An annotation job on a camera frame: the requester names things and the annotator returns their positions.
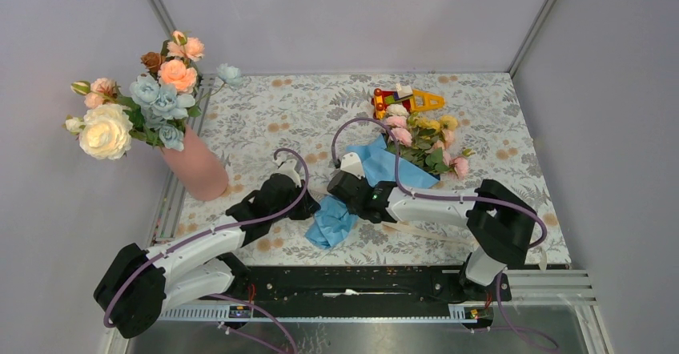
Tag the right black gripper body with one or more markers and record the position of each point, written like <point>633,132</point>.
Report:
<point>356,211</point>

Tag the blue paper bouquet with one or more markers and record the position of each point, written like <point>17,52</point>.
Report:
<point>333,222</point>

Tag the cream ribbon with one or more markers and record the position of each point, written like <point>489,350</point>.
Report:
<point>412,230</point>

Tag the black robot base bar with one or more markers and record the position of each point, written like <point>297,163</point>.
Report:
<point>284,284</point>

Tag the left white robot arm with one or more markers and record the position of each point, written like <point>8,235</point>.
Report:
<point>142,283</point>

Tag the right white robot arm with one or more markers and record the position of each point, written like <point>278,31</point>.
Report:
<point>500,221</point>

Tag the pink ceramic vase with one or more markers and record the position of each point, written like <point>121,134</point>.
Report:
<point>197,168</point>

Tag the flowers in vase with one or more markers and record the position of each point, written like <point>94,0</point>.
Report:
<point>156,109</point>

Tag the floral patterned table mat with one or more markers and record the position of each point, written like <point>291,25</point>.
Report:
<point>310,113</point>

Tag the colourful toy block car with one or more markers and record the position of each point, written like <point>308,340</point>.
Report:
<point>410,99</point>

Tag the white slotted cable duct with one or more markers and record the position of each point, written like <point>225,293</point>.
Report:
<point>334,311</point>

